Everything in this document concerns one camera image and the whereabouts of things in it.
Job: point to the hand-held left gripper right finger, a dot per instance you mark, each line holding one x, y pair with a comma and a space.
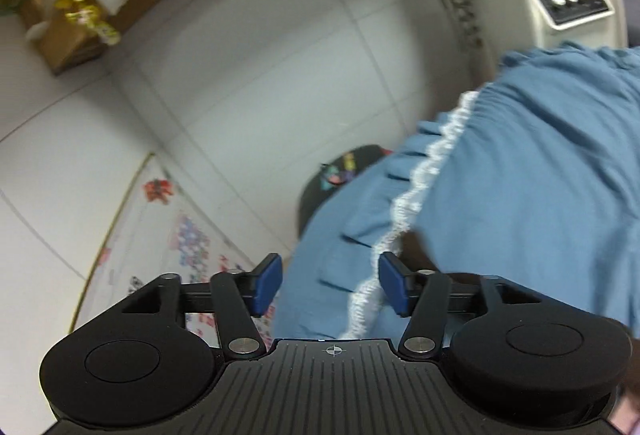
392, 286

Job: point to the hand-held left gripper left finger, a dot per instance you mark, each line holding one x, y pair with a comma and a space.
265, 284

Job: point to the blue garment with lace trim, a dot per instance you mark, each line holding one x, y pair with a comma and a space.
525, 155

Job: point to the black garment with colourful print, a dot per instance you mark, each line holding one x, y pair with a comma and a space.
320, 197

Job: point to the printed white play mat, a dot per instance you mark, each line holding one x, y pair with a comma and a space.
150, 235

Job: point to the yellow snack packets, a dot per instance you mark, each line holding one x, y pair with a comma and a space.
82, 12

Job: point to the dark object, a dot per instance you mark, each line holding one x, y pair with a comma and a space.
632, 15

